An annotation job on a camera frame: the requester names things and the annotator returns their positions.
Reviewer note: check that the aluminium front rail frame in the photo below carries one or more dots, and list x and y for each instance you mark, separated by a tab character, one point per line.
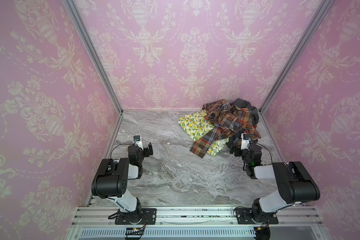
199	223

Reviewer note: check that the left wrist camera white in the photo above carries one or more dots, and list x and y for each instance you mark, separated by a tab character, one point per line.
138	141

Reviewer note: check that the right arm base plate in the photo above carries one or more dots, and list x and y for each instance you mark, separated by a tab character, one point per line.
246	216

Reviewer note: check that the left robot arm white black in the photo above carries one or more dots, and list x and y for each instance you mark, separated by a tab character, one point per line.
111	183

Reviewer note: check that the small circuit board connector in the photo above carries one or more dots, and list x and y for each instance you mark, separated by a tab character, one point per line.
134	233

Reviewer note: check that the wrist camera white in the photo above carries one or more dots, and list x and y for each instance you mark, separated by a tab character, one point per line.
138	141
245	141

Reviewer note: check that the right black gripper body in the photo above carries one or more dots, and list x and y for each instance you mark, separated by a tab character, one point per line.
238	148

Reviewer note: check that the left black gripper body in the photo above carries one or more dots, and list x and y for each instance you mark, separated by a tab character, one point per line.
147	150

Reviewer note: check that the red plaid cloth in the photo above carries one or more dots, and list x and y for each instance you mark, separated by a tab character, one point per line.
227	120

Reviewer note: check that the left aluminium corner post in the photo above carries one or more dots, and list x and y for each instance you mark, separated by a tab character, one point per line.
89	46

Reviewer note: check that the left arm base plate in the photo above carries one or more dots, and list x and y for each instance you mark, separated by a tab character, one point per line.
145	216

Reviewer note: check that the dark grey cloth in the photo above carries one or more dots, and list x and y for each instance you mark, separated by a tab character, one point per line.
255	115

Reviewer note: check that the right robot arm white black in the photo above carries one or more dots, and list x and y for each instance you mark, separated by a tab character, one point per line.
294	184

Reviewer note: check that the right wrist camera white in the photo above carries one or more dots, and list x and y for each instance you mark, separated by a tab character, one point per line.
245	141

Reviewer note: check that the aluminium corner post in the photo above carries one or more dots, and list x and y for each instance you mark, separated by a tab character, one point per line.
89	46
306	36

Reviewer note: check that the yellow lemon print cloth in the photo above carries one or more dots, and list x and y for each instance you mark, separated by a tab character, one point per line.
196	126

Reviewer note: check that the right aluminium corner post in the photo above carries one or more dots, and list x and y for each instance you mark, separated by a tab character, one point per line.
306	36

